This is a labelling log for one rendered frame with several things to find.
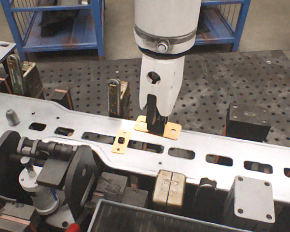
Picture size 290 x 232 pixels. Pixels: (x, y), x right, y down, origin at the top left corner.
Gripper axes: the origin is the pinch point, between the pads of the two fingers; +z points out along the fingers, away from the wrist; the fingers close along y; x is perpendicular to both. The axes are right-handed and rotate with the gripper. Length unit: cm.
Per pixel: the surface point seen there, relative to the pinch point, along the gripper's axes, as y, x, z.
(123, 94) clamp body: 27.8, 17.8, 22.4
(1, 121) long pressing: 9, 51, 27
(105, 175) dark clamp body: -3.4, 10.3, 18.6
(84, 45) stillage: 174, 115, 109
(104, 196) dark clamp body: -8.2, 8.5, 18.9
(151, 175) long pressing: 4.7, 1.7, 25.9
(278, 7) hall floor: 362, -64, 123
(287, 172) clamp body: 37, -41, 50
